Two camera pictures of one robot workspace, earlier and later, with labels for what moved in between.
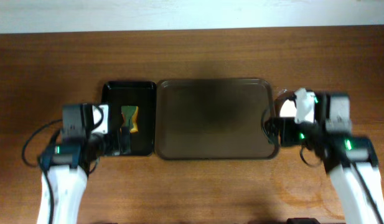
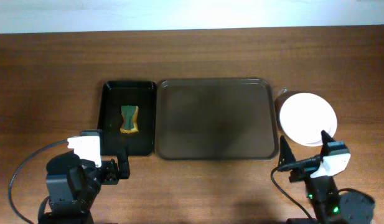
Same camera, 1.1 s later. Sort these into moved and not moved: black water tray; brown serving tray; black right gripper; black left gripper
Moved: black right gripper; black left gripper
Not moved: brown serving tray; black water tray
